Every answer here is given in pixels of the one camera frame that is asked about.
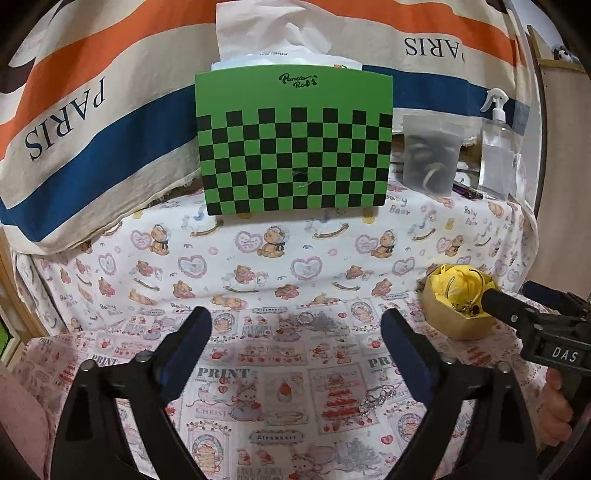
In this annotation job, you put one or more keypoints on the wooden bed frame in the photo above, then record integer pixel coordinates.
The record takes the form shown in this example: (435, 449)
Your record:
(18, 295)

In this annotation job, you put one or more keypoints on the white tissue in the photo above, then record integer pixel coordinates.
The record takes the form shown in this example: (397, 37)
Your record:
(258, 32)

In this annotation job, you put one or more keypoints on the clear spray bottle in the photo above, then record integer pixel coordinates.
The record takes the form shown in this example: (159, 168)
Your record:
(497, 157)

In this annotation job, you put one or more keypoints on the green checkered tissue box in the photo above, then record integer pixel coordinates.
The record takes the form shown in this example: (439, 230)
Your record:
(295, 152)

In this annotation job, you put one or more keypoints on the yellow cloth lining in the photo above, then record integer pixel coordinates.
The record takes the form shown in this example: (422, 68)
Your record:
(455, 284)

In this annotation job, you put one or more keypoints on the bear print cloth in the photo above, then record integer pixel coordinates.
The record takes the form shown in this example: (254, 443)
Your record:
(221, 258)

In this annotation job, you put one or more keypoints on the pink bag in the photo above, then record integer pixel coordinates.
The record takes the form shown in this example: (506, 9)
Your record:
(21, 429)

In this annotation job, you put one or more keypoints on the person's right hand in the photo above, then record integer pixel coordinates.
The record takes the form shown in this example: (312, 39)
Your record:
(556, 410)

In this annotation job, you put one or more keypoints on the hexagonal cardboard jewelry box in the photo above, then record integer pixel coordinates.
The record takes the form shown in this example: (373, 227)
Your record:
(457, 325)

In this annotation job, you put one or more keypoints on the striped printed blanket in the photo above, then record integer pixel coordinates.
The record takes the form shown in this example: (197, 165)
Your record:
(115, 138)

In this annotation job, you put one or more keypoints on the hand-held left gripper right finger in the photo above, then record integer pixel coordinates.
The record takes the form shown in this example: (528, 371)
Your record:
(408, 357)

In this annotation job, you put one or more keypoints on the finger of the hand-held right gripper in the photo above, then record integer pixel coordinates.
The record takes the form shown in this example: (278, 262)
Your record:
(501, 303)
(549, 295)

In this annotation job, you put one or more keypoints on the wooden board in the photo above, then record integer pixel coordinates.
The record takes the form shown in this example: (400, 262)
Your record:
(563, 161)

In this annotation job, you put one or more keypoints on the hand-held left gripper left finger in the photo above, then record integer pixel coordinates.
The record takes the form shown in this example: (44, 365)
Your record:
(187, 357)

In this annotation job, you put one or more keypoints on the clear plastic container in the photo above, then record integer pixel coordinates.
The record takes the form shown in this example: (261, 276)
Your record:
(431, 154)

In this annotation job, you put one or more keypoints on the purple pen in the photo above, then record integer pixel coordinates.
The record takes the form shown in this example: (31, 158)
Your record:
(467, 190)

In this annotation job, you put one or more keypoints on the panda figurine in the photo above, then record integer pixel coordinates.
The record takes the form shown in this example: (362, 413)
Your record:
(563, 54)

